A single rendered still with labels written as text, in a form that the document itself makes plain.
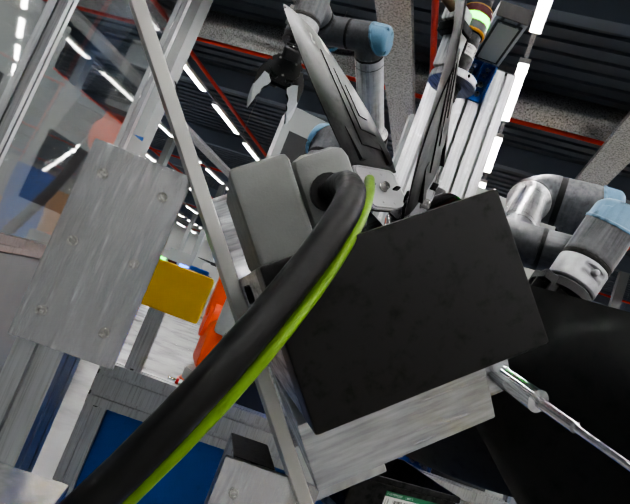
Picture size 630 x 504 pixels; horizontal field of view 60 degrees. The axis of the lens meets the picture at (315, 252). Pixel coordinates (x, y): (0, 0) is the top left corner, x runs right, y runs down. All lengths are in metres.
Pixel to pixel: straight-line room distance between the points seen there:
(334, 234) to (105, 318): 0.37
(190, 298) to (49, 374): 0.50
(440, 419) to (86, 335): 0.34
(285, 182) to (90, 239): 0.28
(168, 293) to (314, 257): 0.85
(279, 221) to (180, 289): 0.74
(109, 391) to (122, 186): 0.61
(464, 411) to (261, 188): 0.20
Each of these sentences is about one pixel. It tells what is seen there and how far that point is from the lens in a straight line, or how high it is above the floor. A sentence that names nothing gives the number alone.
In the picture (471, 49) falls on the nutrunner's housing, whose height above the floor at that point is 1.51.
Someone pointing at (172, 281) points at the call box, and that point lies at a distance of 1.05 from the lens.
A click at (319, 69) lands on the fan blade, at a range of 0.75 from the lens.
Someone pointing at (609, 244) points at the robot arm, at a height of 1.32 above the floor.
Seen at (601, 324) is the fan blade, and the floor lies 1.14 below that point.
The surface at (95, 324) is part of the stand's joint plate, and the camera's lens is 0.56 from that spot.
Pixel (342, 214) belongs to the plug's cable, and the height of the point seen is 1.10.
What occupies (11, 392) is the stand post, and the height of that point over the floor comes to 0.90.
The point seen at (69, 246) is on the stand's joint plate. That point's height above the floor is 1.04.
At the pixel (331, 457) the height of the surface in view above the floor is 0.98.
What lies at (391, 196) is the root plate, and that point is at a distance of 0.71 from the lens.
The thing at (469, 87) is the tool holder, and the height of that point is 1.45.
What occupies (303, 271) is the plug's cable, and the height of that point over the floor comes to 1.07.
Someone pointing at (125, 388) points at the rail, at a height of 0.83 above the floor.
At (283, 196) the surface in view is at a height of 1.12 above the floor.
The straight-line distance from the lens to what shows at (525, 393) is 0.37.
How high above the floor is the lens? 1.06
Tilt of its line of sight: 7 degrees up
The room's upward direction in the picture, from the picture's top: 21 degrees clockwise
